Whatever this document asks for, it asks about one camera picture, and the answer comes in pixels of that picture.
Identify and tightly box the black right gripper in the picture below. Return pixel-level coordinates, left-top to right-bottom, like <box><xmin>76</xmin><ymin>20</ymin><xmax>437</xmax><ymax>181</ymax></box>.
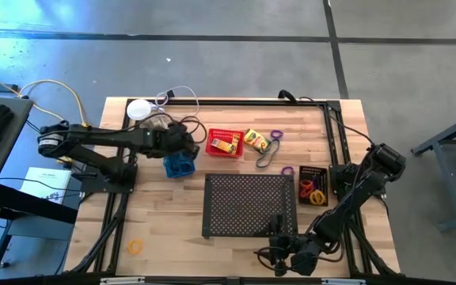
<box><xmin>268</xmin><ymin>213</ymin><xmax>323</xmax><ymax>278</ymax></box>

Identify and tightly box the yellow coil keychain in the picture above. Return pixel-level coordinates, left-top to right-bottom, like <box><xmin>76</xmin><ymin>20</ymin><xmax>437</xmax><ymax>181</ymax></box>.
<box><xmin>127</xmin><ymin>238</ymin><xmax>145</xmax><ymax>256</ymax></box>
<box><xmin>309</xmin><ymin>189</ymin><xmax>327</xmax><ymax>207</ymax></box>

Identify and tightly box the white cone desk lamp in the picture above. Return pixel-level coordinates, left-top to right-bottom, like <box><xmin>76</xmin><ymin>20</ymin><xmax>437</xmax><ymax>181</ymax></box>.
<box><xmin>126</xmin><ymin>98</ymin><xmax>165</xmax><ymax>127</ymax></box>

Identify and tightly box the blue plastic basket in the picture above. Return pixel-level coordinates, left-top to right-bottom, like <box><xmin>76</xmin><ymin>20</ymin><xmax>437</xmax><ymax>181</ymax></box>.
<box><xmin>162</xmin><ymin>152</ymin><xmax>196</xmax><ymax>179</ymax></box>

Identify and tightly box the red plastic basket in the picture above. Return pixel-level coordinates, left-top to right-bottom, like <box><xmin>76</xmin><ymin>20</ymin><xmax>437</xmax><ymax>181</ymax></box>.
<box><xmin>205</xmin><ymin>127</ymin><xmax>245</xmax><ymax>159</ymax></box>

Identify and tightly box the black perforated metal riser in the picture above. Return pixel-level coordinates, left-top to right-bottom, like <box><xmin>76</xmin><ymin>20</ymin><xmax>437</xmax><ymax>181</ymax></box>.
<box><xmin>201</xmin><ymin>173</ymin><xmax>298</xmax><ymax>239</ymax></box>

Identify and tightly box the large yellow crayon box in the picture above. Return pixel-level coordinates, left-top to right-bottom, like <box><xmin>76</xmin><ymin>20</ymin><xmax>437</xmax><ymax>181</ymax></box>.
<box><xmin>243</xmin><ymin>127</ymin><xmax>272</xmax><ymax>154</ymax></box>

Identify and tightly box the black plastic basket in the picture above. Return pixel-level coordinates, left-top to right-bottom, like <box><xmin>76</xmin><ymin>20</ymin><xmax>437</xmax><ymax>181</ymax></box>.
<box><xmin>298</xmin><ymin>165</ymin><xmax>329</xmax><ymax>207</ymax></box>

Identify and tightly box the white booklet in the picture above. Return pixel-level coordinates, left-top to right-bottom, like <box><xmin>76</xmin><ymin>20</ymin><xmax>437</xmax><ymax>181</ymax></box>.
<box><xmin>19</xmin><ymin>165</ymin><xmax>74</xmax><ymax>206</ymax></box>

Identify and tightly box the dark grey side table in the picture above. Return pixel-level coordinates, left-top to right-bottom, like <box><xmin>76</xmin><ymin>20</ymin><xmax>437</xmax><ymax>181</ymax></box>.
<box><xmin>0</xmin><ymin>94</ymin><xmax>79</xmax><ymax>274</ymax></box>

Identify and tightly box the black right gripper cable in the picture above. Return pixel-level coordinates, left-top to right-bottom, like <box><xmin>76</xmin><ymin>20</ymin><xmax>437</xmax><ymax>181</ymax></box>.
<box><xmin>256</xmin><ymin>245</ymin><xmax>279</xmax><ymax>273</ymax></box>

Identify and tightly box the white lamp cable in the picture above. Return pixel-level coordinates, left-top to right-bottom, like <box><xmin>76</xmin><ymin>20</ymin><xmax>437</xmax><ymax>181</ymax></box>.
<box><xmin>150</xmin><ymin>85</ymin><xmax>200</xmax><ymax>120</ymax></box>

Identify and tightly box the silver aluminium post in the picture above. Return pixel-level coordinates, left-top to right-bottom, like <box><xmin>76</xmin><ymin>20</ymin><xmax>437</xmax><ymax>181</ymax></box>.
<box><xmin>99</xmin><ymin>277</ymin><xmax>146</xmax><ymax>285</ymax></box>
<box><xmin>321</xmin><ymin>278</ymin><xmax>367</xmax><ymax>285</ymax></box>

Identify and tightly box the black aluminium table frame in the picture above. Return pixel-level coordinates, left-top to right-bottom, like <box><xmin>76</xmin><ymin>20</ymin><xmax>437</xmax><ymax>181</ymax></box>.
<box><xmin>64</xmin><ymin>97</ymin><xmax>402</xmax><ymax>280</ymax></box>

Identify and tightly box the black cable plug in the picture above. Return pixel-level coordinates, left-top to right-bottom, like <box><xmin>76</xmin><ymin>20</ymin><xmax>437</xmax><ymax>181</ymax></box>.
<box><xmin>277</xmin><ymin>89</ymin><xmax>297</xmax><ymax>104</ymax></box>

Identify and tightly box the black power cable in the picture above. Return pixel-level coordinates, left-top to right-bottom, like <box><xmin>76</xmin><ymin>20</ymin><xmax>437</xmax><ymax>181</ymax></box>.
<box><xmin>297</xmin><ymin>96</ymin><xmax>375</xmax><ymax>147</ymax></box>

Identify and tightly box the black floor cable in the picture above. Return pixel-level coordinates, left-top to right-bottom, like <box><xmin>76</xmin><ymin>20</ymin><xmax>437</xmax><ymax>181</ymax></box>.
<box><xmin>0</xmin><ymin>177</ymin><xmax>83</xmax><ymax>196</ymax></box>

